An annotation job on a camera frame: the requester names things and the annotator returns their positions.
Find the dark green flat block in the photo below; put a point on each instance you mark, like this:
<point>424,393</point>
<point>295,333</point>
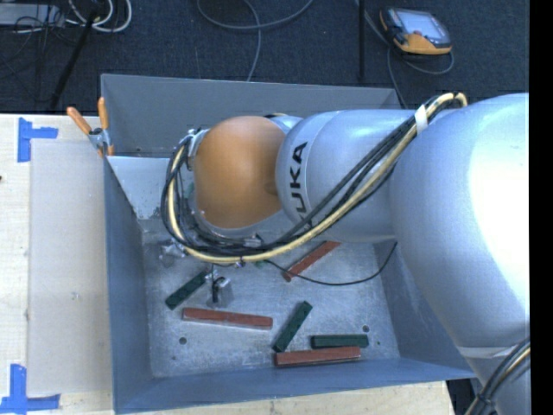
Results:
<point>339,341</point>
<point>293,326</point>
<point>186,290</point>

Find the grey metal bin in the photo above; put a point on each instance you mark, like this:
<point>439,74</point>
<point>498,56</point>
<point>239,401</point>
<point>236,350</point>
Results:
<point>242,340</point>

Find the pale wood flat board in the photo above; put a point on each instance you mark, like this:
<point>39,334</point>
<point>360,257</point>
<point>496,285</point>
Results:
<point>65,266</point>

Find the red-brown flat block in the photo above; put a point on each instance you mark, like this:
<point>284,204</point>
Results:
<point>227,318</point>
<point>312,259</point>
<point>317,356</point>

